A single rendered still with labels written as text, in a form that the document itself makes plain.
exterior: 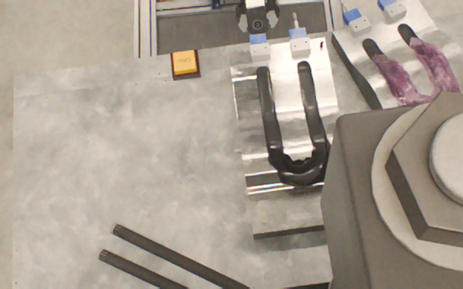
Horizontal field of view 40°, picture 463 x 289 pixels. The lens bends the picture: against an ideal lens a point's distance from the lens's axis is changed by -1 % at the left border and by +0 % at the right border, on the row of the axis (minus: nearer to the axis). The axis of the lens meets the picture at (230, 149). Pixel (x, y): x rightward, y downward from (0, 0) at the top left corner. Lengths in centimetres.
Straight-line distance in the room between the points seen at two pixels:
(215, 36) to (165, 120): 86
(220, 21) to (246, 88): 94
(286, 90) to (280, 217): 34
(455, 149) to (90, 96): 155
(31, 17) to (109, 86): 127
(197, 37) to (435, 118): 222
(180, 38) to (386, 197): 221
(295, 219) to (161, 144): 42
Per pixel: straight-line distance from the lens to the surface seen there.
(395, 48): 180
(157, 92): 182
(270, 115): 167
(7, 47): 304
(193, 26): 261
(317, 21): 260
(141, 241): 162
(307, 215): 160
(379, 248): 41
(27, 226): 178
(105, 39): 291
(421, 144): 39
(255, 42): 174
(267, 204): 160
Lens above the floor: 240
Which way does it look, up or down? 68 degrees down
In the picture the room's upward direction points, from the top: 12 degrees counter-clockwise
